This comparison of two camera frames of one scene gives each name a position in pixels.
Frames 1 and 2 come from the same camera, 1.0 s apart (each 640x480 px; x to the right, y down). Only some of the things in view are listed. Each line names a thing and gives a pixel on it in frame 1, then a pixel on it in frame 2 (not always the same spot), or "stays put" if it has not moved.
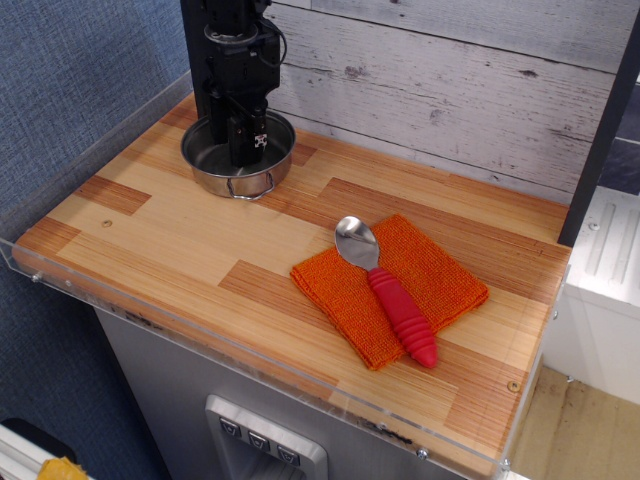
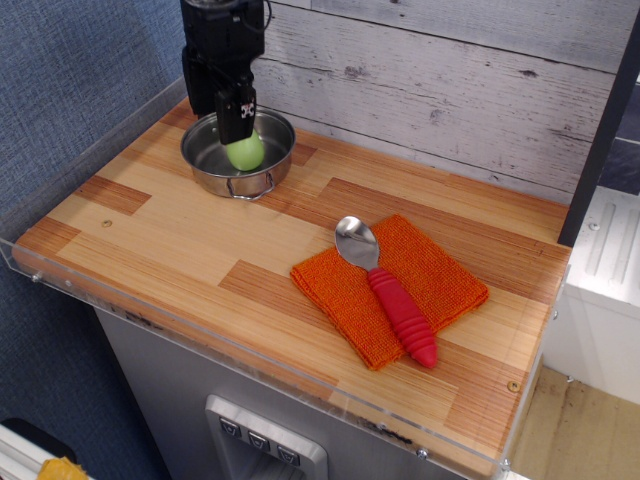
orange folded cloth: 438,280 stays put
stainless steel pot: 212,168 stays put
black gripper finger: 248,139 -> 236,113
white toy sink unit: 594,334 stays put
